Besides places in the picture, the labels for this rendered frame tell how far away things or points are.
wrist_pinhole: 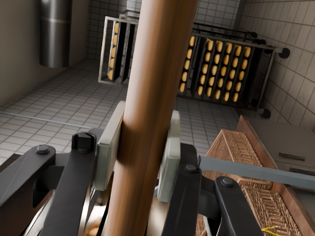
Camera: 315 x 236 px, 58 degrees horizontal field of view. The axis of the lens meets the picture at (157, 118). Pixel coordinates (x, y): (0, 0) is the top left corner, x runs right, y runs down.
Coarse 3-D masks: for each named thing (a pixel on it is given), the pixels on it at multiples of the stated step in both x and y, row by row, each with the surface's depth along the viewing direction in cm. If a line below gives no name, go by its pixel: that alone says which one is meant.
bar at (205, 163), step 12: (204, 156) 119; (204, 168) 117; (216, 168) 117; (228, 168) 116; (240, 168) 116; (252, 168) 117; (264, 168) 119; (276, 180) 117; (288, 180) 117; (300, 180) 117; (312, 180) 116; (156, 192) 124
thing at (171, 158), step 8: (176, 112) 21; (176, 120) 19; (176, 128) 18; (168, 136) 17; (176, 136) 17; (168, 144) 16; (176, 144) 16; (168, 152) 15; (176, 152) 15; (168, 160) 15; (176, 160) 15; (160, 168) 19; (168, 168) 15; (176, 168) 15; (160, 176) 17; (168, 176) 15; (160, 184) 16; (168, 184) 15; (160, 192) 16; (168, 192) 16; (160, 200) 16; (168, 200) 16
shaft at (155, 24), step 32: (160, 0) 14; (192, 0) 14; (160, 32) 15; (160, 64) 15; (128, 96) 17; (160, 96) 16; (128, 128) 17; (160, 128) 17; (128, 160) 18; (160, 160) 19; (128, 192) 19; (128, 224) 20
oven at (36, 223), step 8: (48, 200) 164; (48, 208) 159; (40, 216) 152; (104, 216) 173; (32, 224) 146; (40, 224) 147; (104, 224) 167; (24, 232) 141; (32, 232) 142; (104, 232) 175
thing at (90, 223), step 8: (112, 176) 193; (96, 192) 156; (104, 192) 169; (96, 200) 150; (104, 200) 169; (88, 208) 143; (96, 208) 151; (104, 208) 170; (88, 216) 138; (96, 216) 151; (88, 224) 136; (96, 224) 152; (88, 232) 137; (96, 232) 153
